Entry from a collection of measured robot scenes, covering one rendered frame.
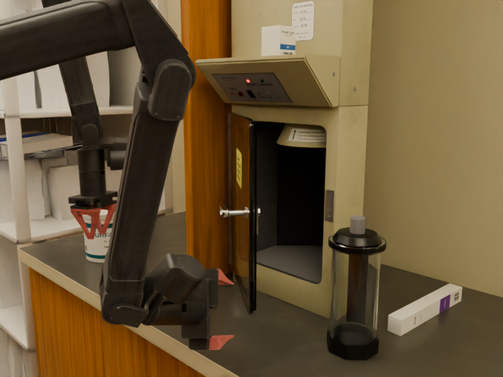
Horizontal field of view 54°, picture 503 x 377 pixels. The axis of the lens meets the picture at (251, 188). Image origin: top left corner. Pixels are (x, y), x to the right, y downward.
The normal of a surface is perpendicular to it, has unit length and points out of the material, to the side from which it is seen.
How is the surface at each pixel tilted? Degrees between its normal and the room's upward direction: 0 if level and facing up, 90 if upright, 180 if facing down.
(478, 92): 90
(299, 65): 135
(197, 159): 90
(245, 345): 0
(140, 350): 90
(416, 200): 90
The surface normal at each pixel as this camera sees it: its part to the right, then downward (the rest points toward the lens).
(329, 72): 0.71, 0.15
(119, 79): -0.70, 0.14
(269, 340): 0.00, -0.98
